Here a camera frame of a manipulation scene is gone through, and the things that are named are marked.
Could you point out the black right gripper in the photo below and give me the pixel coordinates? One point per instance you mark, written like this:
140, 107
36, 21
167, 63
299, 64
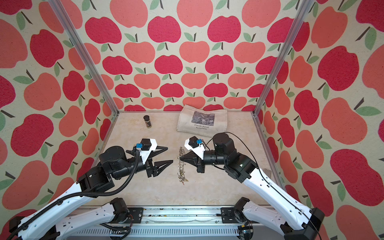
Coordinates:
196, 161

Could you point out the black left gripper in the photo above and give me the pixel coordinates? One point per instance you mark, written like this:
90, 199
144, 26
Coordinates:
156, 169

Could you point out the metal disc with key rings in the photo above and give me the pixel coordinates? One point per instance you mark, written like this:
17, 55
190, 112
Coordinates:
181, 164

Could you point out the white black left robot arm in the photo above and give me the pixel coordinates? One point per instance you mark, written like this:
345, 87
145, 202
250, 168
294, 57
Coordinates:
109, 177

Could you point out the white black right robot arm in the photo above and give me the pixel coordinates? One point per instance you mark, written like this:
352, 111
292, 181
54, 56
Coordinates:
289, 217

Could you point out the small dark spice jar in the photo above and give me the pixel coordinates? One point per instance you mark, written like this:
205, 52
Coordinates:
147, 121

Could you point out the cream Monet canvas bag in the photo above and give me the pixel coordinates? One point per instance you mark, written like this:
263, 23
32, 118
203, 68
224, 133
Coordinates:
202, 123

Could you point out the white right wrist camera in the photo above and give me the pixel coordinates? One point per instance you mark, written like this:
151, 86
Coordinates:
196, 146

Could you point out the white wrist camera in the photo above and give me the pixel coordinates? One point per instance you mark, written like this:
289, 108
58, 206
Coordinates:
146, 147
196, 146

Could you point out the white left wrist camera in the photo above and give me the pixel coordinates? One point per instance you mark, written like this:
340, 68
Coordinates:
146, 147

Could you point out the front aluminium rail base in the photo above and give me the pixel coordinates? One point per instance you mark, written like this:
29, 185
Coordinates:
161, 223

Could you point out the left rear aluminium frame post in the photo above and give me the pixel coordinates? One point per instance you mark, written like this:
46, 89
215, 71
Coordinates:
70, 29

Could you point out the aluminium frame post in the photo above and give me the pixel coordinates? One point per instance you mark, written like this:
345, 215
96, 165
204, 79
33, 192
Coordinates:
70, 29
301, 15

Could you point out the right rear aluminium frame post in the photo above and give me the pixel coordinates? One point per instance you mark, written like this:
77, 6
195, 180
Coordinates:
301, 15

